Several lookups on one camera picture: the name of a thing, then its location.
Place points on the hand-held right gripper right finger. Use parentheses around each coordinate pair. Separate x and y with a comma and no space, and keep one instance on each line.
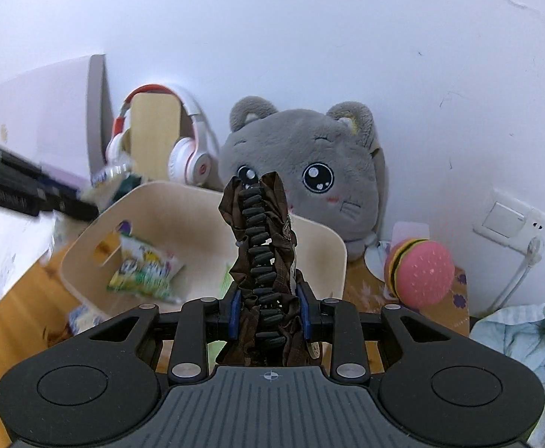
(306,313)

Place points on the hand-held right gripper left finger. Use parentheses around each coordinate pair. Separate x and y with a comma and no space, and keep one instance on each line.
(235,313)

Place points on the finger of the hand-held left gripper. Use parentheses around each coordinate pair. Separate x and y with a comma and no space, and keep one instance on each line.
(16,161)
(30,200)

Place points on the brown snack packet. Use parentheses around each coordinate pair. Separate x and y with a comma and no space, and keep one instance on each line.
(254,224)

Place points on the beige plastic storage bin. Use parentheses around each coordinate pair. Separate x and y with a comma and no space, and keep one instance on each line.
(198,217)

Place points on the wooden desktop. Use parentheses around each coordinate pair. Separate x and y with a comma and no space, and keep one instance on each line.
(25,322)

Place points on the white printed cloth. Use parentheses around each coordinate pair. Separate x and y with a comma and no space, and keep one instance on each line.
(6,242)

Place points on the pale purple cardboard box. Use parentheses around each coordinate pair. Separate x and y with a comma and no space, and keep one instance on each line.
(34,116)

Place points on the white green cartoon snack packet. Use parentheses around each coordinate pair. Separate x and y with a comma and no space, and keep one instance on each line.
(144,268)

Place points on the pink hamburger toy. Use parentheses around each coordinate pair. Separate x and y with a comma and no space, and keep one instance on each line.
(424,275)

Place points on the white plastic holder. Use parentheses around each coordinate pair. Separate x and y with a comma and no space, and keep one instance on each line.
(408,232)

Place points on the small white snack packet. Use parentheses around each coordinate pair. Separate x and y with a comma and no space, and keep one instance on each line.
(86,319)

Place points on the wooden headphone stand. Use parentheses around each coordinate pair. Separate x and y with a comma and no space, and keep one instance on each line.
(153,135)

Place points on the white red headphones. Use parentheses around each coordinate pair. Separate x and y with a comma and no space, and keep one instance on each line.
(185,158)

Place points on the grey cat plush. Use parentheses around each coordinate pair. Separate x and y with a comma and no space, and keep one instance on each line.
(291,149)

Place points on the light blue striped cloth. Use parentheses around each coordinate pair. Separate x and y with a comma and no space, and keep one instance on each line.
(520,336)

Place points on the white wall switch socket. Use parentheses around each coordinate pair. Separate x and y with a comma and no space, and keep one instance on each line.
(503,221)

